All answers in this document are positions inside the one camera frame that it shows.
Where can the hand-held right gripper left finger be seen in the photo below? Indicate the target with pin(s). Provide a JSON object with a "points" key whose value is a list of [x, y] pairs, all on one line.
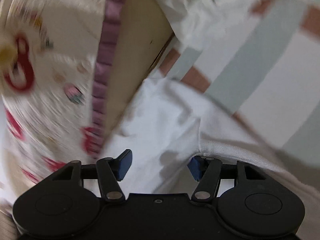
{"points": [[125, 162]]}

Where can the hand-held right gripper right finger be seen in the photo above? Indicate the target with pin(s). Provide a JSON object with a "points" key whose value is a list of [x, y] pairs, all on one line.
{"points": [[196, 167]]}

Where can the white shirt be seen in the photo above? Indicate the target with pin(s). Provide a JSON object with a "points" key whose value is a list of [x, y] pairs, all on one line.
{"points": [[162, 130]]}

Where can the cardboard box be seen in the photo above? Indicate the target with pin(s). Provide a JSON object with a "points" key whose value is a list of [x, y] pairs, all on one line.
{"points": [[132, 55]]}

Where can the checkered printed rug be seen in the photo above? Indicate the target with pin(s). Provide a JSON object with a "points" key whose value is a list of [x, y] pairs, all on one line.
{"points": [[275, 67]]}

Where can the red bear print quilt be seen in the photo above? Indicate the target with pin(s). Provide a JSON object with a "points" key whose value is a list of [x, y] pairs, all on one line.
{"points": [[50, 55]]}

